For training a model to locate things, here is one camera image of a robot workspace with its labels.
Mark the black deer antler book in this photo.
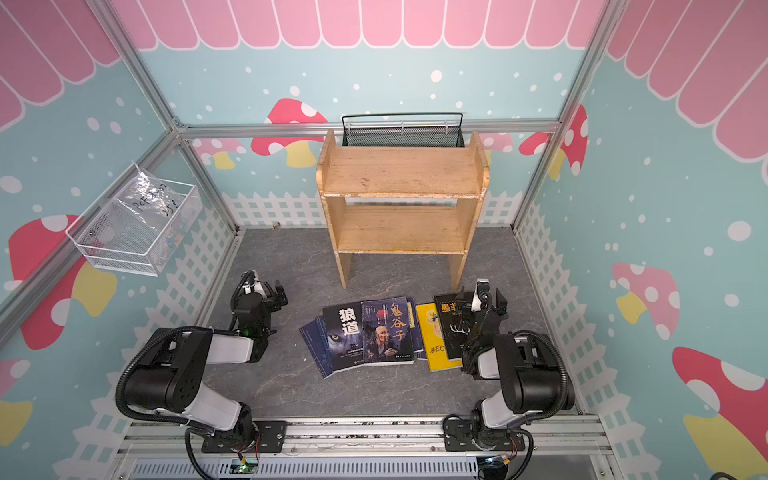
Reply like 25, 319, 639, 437
434, 291, 481, 366

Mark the purple old man book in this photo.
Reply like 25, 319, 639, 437
362, 296, 415, 366

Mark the black wolf book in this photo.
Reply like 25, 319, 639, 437
322, 301, 364, 373

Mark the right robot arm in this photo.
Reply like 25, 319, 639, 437
435, 282, 576, 452

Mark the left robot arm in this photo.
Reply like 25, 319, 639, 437
115, 270, 288, 452

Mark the yellow cartoon book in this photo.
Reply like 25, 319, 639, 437
416, 303, 462, 372

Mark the dark blue book left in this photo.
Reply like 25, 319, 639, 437
299, 316, 333, 378

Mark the dark blue book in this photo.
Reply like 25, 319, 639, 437
407, 297, 427, 360
299, 316, 333, 378

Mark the dark blue book right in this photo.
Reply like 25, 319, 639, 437
407, 297, 427, 360

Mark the clear plastic bag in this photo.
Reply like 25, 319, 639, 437
113, 169, 185, 243

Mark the wooden two-tier bookshelf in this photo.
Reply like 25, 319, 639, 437
316, 130, 490, 289

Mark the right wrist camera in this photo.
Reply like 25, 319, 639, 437
471, 279, 491, 312

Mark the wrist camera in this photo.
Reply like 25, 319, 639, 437
241, 270, 267, 297
471, 279, 491, 312

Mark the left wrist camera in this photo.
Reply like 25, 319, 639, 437
241, 270, 267, 297

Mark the white wire mesh basket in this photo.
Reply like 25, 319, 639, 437
65, 165, 203, 277

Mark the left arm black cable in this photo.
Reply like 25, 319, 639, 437
113, 325, 214, 424

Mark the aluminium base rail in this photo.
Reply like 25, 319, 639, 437
106, 415, 622, 479

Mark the black wire mesh basket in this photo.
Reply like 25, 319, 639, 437
341, 112, 465, 148

